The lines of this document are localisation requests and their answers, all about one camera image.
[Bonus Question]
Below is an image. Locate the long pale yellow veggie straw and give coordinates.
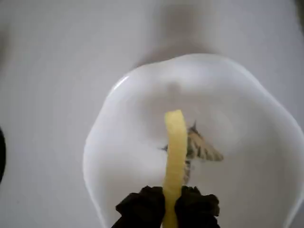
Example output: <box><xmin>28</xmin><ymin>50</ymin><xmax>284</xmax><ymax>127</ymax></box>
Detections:
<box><xmin>161</xmin><ymin>109</ymin><xmax>187</xmax><ymax>228</ymax></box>

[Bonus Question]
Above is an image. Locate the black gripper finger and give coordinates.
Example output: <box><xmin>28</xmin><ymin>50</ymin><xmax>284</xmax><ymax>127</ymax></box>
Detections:
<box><xmin>115</xmin><ymin>186</ymin><xmax>167</xmax><ymax>228</ymax></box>
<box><xmin>175</xmin><ymin>186</ymin><xmax>220</xmax><ymax>228</ymax></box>

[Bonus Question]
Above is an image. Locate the dark round object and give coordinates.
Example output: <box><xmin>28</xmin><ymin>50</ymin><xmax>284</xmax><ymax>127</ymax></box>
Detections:
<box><xmin>0</xmin><ymin>125</ymin><xmax>7</xmax><ymax>186</ymax></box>

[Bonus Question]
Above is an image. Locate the white scalloped bowl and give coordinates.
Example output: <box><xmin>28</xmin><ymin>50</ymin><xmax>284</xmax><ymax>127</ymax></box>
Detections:
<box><xmin>82</xmin><ymin>53</ymin><xmax>304</xmax><ymax>228</ymax></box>

